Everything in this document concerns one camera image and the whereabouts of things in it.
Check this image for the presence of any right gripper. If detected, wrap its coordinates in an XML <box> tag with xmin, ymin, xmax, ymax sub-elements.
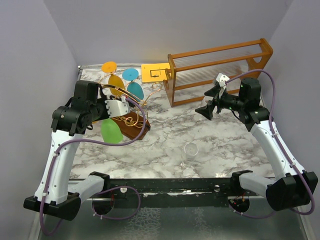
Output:
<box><xmin>195</xmin><ymin>86</ymin><xmax>246</xmax><ymax>120</ymax></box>

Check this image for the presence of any green plastic wine glass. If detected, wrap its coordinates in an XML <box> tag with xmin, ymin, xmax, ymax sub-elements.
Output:
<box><xmin>100</xmin><ymin>118</ymin><xmax>123</xmax><ymax>144</ymax></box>

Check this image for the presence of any gold wire wine glass rack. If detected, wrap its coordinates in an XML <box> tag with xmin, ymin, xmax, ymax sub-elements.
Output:
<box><xmin>100</xmin><ymin>84</ymin><xmax>151</xmax><ymax>140</ymax></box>

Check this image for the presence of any orange plastic wine glass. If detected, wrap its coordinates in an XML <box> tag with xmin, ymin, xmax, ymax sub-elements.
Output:
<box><xmin>101</xmin><ymin>61</ymin><xmax>125</xmax><ymax>89</ymax></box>

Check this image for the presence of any blue plastic wine glass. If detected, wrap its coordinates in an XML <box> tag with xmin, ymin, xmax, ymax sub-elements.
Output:
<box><xmin>122</xmin><ymin>68</ymin><xmax>144</xmax><ymax>102</ymax></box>

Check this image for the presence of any clear glass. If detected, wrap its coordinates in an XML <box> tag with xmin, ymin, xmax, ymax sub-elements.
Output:
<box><xmin>181</xmin><ymin>142</ymin><xmax>199</xmax><ymax>167</ymax></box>
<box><xmin>200</xmin><ymin>98</ymin><xmax>207</xmax><ymax>108</ymax></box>

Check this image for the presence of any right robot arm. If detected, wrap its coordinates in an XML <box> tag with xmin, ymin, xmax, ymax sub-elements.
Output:
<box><xmin>195</xmin><ymin>73</ymin><xmax>318</xmax><ymax>214</ymax></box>

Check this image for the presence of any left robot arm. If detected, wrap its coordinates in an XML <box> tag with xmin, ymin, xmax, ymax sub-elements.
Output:
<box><xmin>23</xmin><ymin>80</ymin><xmax>109</xmax><ymax>221</ymax></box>

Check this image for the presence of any wooden dish rack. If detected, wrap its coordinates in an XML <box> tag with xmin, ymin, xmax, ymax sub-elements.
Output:
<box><xmin>163</xmin><ymin>38</ymin><xmax>273</xmax><ymax>107</ymax></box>

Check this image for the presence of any yellow card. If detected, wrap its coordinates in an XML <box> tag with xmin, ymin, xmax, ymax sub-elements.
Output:
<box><xmin>141</xmin><ymin>63</ymin><xmax>170</xmax><ymax>84</ymax></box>

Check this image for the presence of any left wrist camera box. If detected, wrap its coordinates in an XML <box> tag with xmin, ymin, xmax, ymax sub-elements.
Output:
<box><xmin>105</xmin><ymin>96</ymin><xmax>130</xmax><ymax>118</ymax></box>

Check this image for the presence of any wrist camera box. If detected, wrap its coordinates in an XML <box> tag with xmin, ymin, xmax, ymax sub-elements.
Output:
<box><xmin>213</xmin><ymin>72</ymin><xmax>230</xmax><ymax>95</ymax></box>
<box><xmin>105</xmin><ymin>96</ymin><xmax>130</xmax><ymax>118</ymax></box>

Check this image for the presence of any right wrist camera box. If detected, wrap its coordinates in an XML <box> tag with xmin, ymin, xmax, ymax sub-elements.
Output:
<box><xmin>213</xmin><ymin>72</ymin><xmax>230</xmax><ymax>95</ymax></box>

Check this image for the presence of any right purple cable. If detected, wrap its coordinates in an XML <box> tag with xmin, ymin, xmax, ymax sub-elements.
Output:
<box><xmin>224</xmin><ymin>69</ymin><xmax>316</xmax><ymax>216</ymax></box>

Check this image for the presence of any purple cable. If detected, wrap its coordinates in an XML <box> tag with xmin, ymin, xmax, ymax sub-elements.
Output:
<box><xmin>39</xmin><ymin>97</ymin><xmax>147</xmax><ymax>236</ymax></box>
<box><xmin>224</xmin><ymin>69</ymin><xmax>316</xmax><ymax>216</ymax></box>

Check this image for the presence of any black base frame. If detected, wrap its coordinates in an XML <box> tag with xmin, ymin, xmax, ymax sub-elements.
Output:
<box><xmin>91</xmin><ymin>177</ymin><xmax>256</xmax><ymax>209</ymax></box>

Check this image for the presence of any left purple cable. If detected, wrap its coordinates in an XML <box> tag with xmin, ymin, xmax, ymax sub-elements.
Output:
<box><xmin>39</xmin><ymin>97</ymin><xmax>147</xmax><ymax>236</ymax></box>

